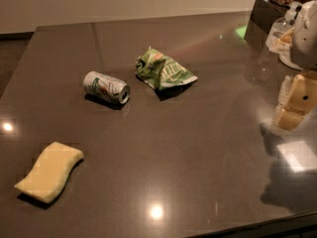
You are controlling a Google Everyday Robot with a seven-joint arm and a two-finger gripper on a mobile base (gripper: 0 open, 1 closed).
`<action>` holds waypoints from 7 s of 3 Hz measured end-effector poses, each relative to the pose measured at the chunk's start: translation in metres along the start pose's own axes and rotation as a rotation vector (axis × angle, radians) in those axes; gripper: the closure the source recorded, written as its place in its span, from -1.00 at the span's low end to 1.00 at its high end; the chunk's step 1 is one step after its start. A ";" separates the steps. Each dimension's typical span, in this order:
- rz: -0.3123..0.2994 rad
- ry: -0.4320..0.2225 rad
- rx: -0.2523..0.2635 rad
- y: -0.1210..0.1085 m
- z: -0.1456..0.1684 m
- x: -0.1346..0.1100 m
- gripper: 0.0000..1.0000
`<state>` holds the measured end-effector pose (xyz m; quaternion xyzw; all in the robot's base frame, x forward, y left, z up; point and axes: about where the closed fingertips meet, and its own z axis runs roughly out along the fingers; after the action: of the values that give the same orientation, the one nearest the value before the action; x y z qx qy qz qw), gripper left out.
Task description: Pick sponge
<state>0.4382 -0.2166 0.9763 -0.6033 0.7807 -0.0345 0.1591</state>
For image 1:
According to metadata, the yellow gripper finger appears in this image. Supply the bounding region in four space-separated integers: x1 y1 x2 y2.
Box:
274 73 317 131
278 75 293 104

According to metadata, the yellow sponge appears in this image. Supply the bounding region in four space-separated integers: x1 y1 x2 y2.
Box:
14 142 84 203

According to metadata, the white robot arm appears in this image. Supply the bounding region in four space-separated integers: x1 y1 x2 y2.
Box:
272 1 317 131

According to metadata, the clear plastic bottle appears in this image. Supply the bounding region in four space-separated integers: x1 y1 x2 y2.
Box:
265 2 302 53

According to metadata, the black side cabinet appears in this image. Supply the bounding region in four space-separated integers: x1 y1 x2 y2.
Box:
244 0 287 50

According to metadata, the crumpled green chip bag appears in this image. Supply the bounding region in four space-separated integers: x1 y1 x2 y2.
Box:
136 49 198 91

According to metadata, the silver green soda can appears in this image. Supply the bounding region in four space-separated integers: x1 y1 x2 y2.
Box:
83 71 130 105

